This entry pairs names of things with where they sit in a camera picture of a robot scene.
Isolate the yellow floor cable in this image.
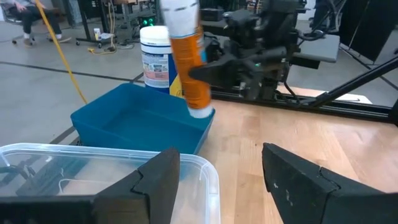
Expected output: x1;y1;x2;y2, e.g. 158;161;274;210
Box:
88;0;118;56

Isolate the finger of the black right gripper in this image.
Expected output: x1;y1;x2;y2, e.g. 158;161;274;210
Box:
202;30;226;65
188;45;289;91

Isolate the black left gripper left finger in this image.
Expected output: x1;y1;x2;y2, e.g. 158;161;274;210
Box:
0;147;182;224

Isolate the orange sealant tube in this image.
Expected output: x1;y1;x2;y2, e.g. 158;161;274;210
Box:
159;0;216;119

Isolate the clear plastic bin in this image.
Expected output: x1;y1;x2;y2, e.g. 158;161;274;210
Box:
0;142;222;224

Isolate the person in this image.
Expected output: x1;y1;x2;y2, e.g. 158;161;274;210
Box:
0;0;73;48

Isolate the Lysol wipes canister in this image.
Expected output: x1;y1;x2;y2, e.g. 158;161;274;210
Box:
139;25;185;99

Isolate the black device with green lights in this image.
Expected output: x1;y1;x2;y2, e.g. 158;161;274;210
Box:
138;14;157;29

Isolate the black equipment cart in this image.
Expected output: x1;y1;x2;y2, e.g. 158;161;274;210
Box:
74;0;156;49

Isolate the teal plastic bin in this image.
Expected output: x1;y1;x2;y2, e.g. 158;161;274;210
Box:
70;82;216;156

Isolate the black partition panel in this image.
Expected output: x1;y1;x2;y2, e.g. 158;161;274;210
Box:
338;0;398;63

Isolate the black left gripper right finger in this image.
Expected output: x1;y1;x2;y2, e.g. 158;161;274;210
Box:
261;142;398;224

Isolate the yellow hanging cable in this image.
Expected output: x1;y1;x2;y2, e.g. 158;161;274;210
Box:
33;0;89;105

